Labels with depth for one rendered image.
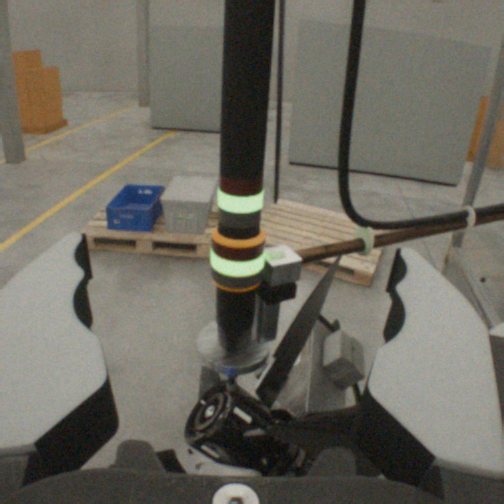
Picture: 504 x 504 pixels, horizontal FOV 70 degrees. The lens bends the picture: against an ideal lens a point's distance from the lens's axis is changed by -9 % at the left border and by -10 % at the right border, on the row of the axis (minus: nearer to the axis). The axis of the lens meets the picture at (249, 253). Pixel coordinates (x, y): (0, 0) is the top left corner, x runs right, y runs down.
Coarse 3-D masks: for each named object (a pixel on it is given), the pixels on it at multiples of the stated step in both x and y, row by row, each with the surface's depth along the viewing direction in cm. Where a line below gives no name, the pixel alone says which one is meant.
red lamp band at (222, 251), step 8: (264, 240) 31; (216, 248) 31; (224, 248) 30; (232, 248) 30; (240, 248) 30; (248, 248) 30; (256, 248) 30; (264, 248) 32; (224, 256) 30; (232, 256) 30; (240, 256) 30; (248, 256) 30; (256, 256) 31
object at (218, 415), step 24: (216, 384) 62; (216, 408) 58; (240, 408) 55; (264, 408) 58; (192, 432) 58; (216, 432) 52; (240, 432) 53; (240, 456) 53; (264, 456) 56; (288, 456) 54
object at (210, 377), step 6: (204, 366) 89; (204, 372) 88; (210, 372) 79; (216, 372) 73; (204, 378) 87; (210, 378) 79; (216, 378) 73; (204, 384) 88; (210, 384) 80; (204, 390) 87; (198, 396) 92
